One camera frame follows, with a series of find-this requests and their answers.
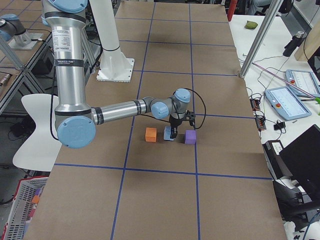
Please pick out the purple foam block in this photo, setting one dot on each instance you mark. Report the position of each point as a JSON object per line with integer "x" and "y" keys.
{"x": 190, "y": 137}

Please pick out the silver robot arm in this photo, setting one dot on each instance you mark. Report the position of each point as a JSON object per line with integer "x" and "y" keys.
{"x": 10, "y": 26}
{"x": 75, "y": 120}

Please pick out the orange circuit board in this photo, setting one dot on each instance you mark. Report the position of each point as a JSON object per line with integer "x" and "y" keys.
{"x": 255, "y": 103}

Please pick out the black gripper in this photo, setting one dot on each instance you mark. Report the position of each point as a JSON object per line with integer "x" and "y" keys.
{"x": 175, "y": 123}

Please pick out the black laptop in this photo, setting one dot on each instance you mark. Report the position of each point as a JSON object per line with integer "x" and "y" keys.
{"x": 302, "y": 158}

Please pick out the near teach pendant tablet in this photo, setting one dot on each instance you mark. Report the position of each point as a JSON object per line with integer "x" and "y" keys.
{"x": 286, "y": 103}

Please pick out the white plastic basket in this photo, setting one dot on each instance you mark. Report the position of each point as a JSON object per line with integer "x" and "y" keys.
{"x": 23, "y": 207}

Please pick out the green bean bag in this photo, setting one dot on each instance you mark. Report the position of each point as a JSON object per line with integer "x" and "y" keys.
{"x": 251, "y": 25}

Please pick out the teach pendant tablet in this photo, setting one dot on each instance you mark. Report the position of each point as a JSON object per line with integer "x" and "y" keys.
{"x": 286, "y": 103}
{"x": 305, "y": 80}

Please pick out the aluminium frame post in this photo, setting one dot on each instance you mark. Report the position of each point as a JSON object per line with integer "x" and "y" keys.
{"x": 264, "y": 27}

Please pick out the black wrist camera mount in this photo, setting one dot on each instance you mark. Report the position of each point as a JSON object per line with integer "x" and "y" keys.
{"x": 190, "y": 115}

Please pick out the orange foam block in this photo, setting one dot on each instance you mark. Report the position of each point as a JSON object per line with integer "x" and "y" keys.
{"x": 151, "y": 134}

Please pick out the white chair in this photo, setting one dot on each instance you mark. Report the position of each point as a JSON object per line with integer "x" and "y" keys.
{"x": 39, "y": 152}

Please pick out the far teach pendant tablet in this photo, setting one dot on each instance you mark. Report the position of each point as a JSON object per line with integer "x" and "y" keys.
{"x": 305, "y": 80}

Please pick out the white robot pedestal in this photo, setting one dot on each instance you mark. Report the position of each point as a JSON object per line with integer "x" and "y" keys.
{"x": 114, "y": 65}

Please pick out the light blue foam block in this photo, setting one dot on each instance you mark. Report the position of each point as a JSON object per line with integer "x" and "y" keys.
{"x": 167, "y": 133}

